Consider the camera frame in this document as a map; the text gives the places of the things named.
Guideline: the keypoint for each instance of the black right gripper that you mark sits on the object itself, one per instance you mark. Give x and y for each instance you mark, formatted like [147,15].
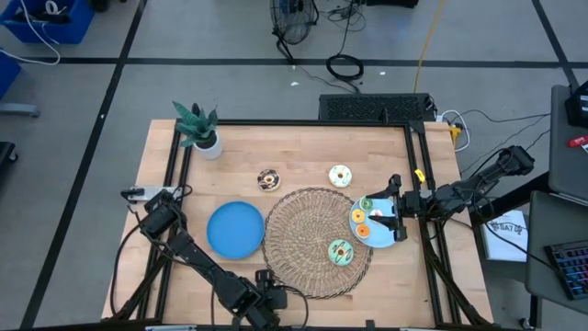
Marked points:
[411,204]

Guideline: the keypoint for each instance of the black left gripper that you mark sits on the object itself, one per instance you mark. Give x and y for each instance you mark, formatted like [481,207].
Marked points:
[273,294]

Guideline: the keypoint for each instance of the small white pink-sprinkled donut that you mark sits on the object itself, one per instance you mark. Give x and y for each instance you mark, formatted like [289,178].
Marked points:
[376,211]

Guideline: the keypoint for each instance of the small green frosted donut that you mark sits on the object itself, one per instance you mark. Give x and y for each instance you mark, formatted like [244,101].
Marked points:
[362,201]

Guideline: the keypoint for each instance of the small yellow sprinkled donut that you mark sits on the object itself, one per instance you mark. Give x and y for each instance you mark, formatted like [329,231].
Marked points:
[354,216]

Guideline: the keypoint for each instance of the small orange frosted donut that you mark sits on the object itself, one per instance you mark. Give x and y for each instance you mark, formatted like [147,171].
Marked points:
[359,228]

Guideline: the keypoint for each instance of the large white teal-drizzled donut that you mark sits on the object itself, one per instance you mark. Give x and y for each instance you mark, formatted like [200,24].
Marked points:
[334,181]

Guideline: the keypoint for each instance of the large teal chocolate-drizzled donut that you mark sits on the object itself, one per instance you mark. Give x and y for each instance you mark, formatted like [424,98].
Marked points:
[334,257]

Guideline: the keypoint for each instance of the large chocolate frosted donut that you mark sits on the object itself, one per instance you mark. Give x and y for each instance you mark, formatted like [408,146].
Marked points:
[263,185]

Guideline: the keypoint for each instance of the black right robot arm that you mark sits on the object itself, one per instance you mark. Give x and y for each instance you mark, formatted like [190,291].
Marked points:
[478,184]

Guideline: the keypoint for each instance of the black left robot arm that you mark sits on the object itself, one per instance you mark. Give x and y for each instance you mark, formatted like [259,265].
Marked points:
[197,250]

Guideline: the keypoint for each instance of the light blue plate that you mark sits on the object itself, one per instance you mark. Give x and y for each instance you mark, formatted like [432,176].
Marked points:
[383,234]

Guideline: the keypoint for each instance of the round woven straw placemat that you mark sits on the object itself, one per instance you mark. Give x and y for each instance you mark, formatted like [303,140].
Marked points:
[303,239]

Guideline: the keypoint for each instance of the dark blue plate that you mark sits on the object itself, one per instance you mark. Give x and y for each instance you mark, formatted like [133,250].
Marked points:
[234,230]

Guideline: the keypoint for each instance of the yellow plug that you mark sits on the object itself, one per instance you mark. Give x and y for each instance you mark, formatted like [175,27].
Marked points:
[455,132]

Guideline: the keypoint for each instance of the black computer case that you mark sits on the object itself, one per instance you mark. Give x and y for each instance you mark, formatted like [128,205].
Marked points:
[367,108]

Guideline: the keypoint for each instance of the white printed paper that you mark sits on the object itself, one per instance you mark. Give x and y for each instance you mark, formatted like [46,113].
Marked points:
[500,248]

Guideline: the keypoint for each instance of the grey desk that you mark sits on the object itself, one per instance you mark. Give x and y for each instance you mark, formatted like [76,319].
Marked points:
[542,220]
[565,174]

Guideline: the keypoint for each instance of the green plant in white pot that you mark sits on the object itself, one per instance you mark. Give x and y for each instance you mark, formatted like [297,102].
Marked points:
[209,147]

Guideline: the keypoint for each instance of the black backlit keyboard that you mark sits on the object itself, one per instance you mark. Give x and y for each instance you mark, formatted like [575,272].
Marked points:
[569,271]

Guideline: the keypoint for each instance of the red marker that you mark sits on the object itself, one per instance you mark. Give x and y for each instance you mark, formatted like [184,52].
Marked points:
[578,141]

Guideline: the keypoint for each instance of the black floor fan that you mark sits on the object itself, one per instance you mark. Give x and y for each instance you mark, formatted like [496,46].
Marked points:
[294,18]

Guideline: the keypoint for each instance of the black desktop device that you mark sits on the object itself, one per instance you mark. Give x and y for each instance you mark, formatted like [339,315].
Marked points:
[579,110]

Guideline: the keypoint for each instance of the black chair base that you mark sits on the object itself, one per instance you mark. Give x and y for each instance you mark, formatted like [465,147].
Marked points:
[7,151]

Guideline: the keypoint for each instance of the grey stand foot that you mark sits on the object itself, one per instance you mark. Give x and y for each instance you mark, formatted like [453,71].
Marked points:
[18,110]

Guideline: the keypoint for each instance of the blue plastic bin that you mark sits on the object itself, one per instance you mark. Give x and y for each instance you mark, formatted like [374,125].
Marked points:
[69,27]
[7,73]

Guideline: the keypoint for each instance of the black aluminium table frame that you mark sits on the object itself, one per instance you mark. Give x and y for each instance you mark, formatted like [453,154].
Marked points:
[298,122]

